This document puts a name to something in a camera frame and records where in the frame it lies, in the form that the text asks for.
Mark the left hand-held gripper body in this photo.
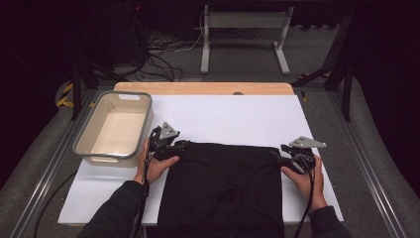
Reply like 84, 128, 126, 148
147, 121, 186, 163

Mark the black metal stand post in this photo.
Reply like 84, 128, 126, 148
71, 60, 83, 122

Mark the thick black floor cable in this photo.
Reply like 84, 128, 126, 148
33, 170, 78, 238

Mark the yellow black floor tape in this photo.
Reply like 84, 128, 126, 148
54, 82, 75, 109
296, 69, 332, 82

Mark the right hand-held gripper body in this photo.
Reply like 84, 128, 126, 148
279, 135, 328, 176

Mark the black metal stand with legs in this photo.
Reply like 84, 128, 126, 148
290, 6, 358, 123

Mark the right hand-held gripper cable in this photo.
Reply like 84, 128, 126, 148
291, 154, 317, 238

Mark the beige plastic basket grey rim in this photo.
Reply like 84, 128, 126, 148
72, 90, 155, 169

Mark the black sleeveless shirt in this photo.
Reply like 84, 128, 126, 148
157, 141, 285, 238

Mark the white board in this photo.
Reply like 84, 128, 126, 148
57, 94, 345, 226

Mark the white metal stand frame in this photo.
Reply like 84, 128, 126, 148
200, 4, 295, 75

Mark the tangle of black floor cables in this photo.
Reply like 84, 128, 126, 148
130, 31, 186, 83

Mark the black equipment case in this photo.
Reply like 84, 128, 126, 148
98, 3, 143, 65

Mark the thin white cable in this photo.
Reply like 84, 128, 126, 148
150, 11, 206, 54

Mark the person's right hand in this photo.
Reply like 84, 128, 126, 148
279, 155, 329, 212

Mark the person's left hand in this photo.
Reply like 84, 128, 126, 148
133, 140, 180, 185

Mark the aluminium rail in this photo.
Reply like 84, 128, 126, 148
328, 90, 409, 238
9, 88, 100, 238

